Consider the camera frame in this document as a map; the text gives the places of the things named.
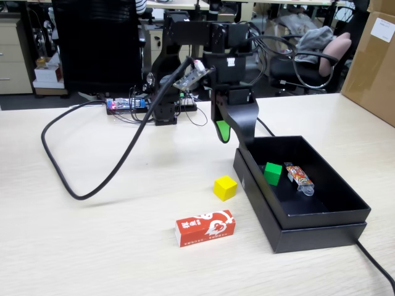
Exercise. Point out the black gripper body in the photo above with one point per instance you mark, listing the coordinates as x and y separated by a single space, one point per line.
225 68

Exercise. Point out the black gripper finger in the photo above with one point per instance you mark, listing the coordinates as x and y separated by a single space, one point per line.
247 118
222 129

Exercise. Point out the yellow wooden cube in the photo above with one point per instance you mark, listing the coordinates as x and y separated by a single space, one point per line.
225 188

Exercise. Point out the green wooden cube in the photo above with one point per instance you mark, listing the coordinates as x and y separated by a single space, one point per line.
273 174

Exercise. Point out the red and white carton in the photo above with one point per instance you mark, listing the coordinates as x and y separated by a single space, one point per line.
203 229

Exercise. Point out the black WOWROBO robot arm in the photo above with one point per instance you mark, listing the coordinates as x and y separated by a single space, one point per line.
191 31

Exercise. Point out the small brown cardboard box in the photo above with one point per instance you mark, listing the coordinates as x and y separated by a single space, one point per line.
271 46

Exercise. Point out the black cardboard box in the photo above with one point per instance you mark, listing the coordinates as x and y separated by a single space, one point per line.
327 216

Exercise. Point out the large brown cardboard box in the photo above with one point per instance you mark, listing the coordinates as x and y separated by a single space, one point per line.
370 77

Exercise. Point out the black open box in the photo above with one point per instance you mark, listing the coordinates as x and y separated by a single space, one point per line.
308 240

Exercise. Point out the flat white box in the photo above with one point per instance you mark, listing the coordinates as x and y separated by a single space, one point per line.
49 84

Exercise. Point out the white cardboard box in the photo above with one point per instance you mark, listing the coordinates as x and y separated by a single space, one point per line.
46 73

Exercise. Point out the black office chair with armrests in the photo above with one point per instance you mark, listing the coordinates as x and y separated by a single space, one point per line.
284 68

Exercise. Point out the grey cloth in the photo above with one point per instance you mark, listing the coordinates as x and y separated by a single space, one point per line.
314 40

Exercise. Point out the controller board with red LED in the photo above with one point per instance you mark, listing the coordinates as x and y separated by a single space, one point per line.
123 103

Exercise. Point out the person in striped shirt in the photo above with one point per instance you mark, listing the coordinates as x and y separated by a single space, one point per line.
140 6

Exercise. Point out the pink cushion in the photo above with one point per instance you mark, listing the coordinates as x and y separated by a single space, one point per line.
336 49

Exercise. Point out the black mesh chair back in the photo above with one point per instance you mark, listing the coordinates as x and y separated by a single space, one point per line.
98 46

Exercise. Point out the beige drawer cabinet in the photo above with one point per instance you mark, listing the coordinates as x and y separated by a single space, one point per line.
12 61

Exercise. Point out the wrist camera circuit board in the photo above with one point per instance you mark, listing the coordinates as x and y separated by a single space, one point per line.
191 78

